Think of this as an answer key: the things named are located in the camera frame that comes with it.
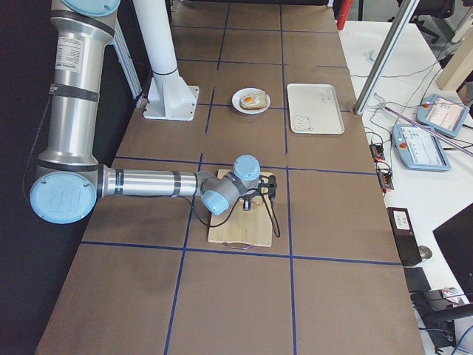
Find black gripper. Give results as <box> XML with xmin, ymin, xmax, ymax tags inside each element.
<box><xmin>242</xmin><ymin>200</ymin><xmax>251</xmax><ymax>211</ymax></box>

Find white round plate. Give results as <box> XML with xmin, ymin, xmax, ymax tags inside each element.
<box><xmin>232</xmin><ymin>88</ymin><xmax>270</xmax><ymax>115</ymax></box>

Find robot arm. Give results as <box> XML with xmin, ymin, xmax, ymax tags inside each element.
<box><xmin>30</xmin><ymin>1</ymin><xmax>261</xmax><ymax>224</ymax></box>

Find bottom bread slice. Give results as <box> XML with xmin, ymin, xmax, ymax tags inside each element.
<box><xmin>239</xmin><ymin>92</ymin><xmax>268</xmax><ymax>110</ymax></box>

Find wooden cutting board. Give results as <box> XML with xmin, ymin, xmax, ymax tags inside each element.
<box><xmin>207</xmin><ymin>169</ymin><xmax>276</xmax><ymax>249</ymax></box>

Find fried egg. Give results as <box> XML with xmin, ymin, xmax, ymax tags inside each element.
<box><xmin>240</xmin><ymin>95</ymin><xmax>259</xmax><ymax>106</ymax></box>

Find cream bear serving tray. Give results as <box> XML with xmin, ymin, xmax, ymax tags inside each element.
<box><xmin>287</xmin><ymin>84</ymin><xmax>344</xmax><ymax>135</ymax></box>

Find black power strip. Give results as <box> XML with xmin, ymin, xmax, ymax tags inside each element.
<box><xmin>376</xmin><ymin>168</ymin><xmax>394</xmax><ymax>193</ymax></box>
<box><xmin>369</xmin><ymin>143</ymin><xmax>385</xmax><ymax>162</ymax></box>

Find black box on desk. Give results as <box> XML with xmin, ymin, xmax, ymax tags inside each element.
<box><xmin>387</xmin><ymin>207</ymin><xmax>422</xmax><ymax>266</ymax></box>

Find near teach pendant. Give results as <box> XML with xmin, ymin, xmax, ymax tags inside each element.
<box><xmin>392</xmin><ymin>124</ymin><xmax>451</xmax><ymax>172</ymax></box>

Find teach pendant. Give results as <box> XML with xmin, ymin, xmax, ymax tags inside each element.
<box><xmin>392</xmin><ymin>124</ymin><xmax>451</xmax><ymax>172</ymax></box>
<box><xmin>417</xmin><ymin>94</ymin><xmax>469</xmax><ymax>138</ymax></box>

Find black monitor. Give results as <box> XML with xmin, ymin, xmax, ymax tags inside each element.
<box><xmin>433</xmin><ymin>206</ymin><xmax>472</xmax><ymax>294</ymax></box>

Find far teach pendant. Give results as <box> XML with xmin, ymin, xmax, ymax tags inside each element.
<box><xmin>417</xmin><ymin>94</ymin><xmax>469</xmax><ymax>138</ymax></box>

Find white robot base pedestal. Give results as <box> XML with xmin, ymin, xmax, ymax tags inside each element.
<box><xmin>133</xmin><ymin>0</ymin><xmax>200</xmax><ymax>121</ymax></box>

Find aluminium frame post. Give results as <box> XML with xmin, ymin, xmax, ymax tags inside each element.
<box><xmin>354</xmin><ymin>0</ymin><xmax>420</xmax><ymax>115</ymax></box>

